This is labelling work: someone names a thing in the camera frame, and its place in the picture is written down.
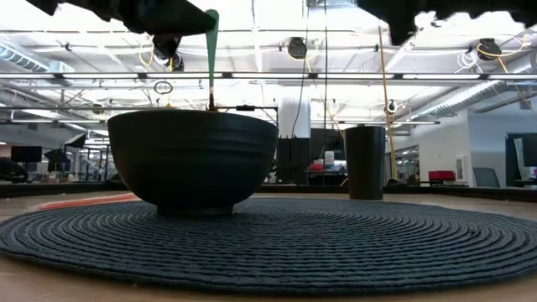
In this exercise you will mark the black monitor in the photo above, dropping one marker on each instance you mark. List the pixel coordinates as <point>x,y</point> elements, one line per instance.
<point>26,154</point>

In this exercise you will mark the black tall cup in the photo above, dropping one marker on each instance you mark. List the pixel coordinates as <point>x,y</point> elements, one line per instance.
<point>365,163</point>

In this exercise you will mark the gray chair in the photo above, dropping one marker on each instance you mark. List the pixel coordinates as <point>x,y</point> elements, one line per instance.
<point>486,178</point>

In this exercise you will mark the black bowl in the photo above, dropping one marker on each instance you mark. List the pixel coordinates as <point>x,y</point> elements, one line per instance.
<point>193,161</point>

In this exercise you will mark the round dark woven placemat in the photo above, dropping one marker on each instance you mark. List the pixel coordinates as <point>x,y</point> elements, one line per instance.
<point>293,247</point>

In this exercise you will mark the white container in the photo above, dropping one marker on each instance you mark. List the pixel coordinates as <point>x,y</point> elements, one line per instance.
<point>329,159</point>

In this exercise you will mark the dark framed screen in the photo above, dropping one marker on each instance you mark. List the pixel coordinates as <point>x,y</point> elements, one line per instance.
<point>520,159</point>

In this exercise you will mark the white column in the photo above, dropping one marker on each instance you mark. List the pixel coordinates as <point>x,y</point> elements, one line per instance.
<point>294,113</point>

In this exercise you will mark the red box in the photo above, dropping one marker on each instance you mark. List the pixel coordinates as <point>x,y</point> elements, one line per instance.
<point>441,175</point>

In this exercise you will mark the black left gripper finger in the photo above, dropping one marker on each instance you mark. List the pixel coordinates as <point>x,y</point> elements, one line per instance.
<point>168,17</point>

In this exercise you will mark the red bin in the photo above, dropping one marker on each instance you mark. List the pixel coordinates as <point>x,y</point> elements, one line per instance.
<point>316,166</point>

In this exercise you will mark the black cabinet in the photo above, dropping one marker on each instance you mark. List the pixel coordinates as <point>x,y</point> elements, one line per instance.
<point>293,161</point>

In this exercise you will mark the long ceiling light strip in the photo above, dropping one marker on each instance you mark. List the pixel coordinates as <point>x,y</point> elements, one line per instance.
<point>105,76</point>

